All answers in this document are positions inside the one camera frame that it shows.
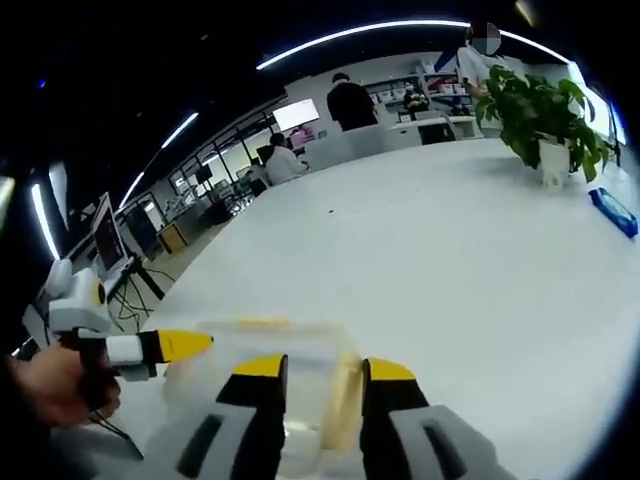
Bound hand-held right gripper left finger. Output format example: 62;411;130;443
174;353;290;480

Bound short ceiling light strip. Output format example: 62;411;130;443
30;183;60;260

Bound bright white wall screen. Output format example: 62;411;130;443
272;98;320;132

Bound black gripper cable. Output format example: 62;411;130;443
87;407;146;461

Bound black monitor on stand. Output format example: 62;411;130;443
195;167;215;211

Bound black-legged laptop stand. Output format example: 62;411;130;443
102;257;166;321

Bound black cables under stand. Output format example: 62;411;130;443
107;277;177;332

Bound white chair back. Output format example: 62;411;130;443
305;125;389;169

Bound white plant pot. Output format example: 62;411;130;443
537;138;572;189

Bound clear container with plastic buckle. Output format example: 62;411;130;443
162;314;364;480

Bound white storage shelf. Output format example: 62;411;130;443
362;59;471;114

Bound broken ceiling light strip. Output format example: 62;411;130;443
118;112;200;209

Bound blue packet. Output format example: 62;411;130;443
588;187;639;240

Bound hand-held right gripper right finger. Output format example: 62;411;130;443
360;357;519;480

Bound green potted plant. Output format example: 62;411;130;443
474;64;616;184

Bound person's left hand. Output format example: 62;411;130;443
9;344;124;429

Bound long curved ceiling light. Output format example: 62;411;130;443
255;19;571;71

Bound wooden cabinet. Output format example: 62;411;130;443
155;221;190;254

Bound silver laptop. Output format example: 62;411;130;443
91;192;136;289

